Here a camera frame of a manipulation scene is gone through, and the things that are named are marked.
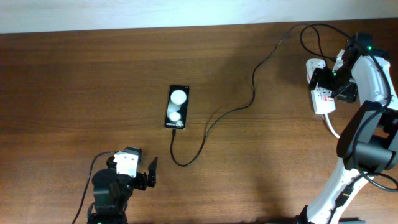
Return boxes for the black USB charger cable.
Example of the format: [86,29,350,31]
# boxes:
[169,23,328,168]

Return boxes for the black Samsung Galaxy phone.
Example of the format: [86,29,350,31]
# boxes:
[164,85,190,129]

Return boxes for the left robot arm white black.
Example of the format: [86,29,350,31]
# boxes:
[87,156,158,224]

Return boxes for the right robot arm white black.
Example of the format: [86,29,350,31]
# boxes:
[295,46,397,223]

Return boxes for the white USB charger adapter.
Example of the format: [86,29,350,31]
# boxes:
[306,58,326,83]

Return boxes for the white power strip red switches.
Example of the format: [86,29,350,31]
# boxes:
[310,86,336,115]

